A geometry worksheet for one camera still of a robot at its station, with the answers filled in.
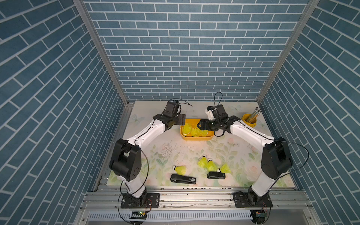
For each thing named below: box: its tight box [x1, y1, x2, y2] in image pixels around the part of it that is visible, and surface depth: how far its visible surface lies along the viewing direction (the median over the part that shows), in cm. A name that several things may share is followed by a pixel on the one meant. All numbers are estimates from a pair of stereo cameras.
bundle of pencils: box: [246, 106, 262, 123], surface depth 96 cm
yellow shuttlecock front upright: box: [207, 158, 218, 173], surface depth 86 cm
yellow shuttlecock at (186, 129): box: [181, 122, 191, 137], surface depth 98 cm
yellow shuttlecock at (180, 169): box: [172, 165, 187, 176], surface depth 85 cm
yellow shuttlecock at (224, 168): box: [217, 163, 232, 174], surface depth 84 cm
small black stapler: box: [206, 171, 226, 180], surface depth 82 cm
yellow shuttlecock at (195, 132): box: [189, 127, 201, 138], surface depth 98 cm
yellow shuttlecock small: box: [197, 155, 209, 169], surface depth 88 cm
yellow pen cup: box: [242, 113, 257, 128], surface depth 98 cm
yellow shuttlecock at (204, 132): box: [199, 129, 209, 137], surface depth 98 cm
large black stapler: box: [170, 173, 197, 185], surface depth 79 cm
